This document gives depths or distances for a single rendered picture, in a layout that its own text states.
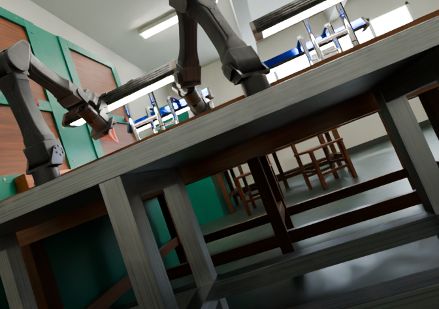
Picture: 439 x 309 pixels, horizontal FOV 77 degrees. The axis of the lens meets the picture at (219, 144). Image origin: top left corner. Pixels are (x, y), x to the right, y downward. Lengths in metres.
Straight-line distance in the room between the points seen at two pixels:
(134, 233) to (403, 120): 0.61
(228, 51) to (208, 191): 3.38
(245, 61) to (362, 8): 6.46
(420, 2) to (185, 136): 7.11
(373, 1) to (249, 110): 6.79
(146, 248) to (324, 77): 0.40
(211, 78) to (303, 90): 6.13
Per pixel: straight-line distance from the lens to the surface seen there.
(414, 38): 0.51
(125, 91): 1.34
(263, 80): 0.64
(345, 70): 0.47
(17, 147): 1.54
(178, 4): 0.87
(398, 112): 0.75
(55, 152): 0.88
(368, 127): 6.46
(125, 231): 0.53
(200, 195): 3.99
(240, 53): 0.68
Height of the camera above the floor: 0.57
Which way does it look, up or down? 6 degrees up
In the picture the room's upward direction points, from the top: 21 degrees counter-clockwise
